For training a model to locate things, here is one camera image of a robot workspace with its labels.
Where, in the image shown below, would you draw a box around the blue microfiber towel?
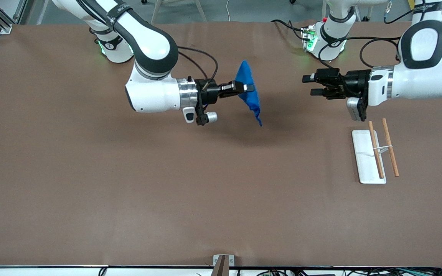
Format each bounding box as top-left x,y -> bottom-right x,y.
235,60 -> 263,127

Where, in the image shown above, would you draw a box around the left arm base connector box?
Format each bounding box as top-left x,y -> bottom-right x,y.
301,25 -> 318,53

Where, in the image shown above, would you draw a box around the white rack with wooden rods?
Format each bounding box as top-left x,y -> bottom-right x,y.
351,118 -> 400,184

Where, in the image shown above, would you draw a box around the white stand legs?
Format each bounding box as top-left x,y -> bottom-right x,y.
150,0 -> 208,23

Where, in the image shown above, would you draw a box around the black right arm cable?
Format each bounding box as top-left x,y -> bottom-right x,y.
176,46 -> 219,83

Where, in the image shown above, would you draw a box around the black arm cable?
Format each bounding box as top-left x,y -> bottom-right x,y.
318,36 -> 402,70
176,46 -> 219,83

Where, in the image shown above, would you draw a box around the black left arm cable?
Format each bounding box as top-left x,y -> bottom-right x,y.
318,36 -> 402,70

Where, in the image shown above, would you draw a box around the black base cable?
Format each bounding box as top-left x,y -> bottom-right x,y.
271,19 -> 307,41

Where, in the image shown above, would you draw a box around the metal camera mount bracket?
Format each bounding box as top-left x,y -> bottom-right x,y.
213,254 -> 235,276

